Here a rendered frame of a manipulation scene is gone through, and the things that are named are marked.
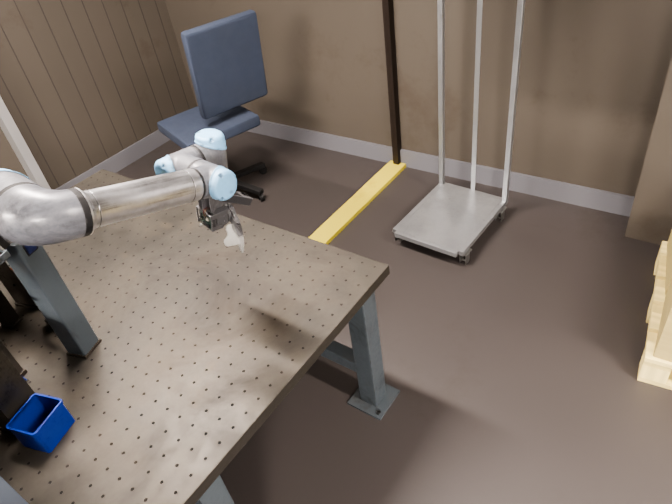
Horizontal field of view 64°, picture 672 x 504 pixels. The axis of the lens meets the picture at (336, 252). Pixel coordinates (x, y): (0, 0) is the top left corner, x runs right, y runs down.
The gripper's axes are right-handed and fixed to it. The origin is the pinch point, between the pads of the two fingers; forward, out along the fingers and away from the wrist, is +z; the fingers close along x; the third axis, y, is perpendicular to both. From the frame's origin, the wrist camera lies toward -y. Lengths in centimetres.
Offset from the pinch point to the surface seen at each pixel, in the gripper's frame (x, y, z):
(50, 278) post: -22.8, 43.9, 3.1
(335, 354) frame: 13, -35, 68
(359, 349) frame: 25, -34, 54
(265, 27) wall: -188, -167, 11
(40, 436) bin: 5, 65, 26
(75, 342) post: -19, 45, 26
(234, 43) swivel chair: -143, -109, -1
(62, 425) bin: 3, 59, 29
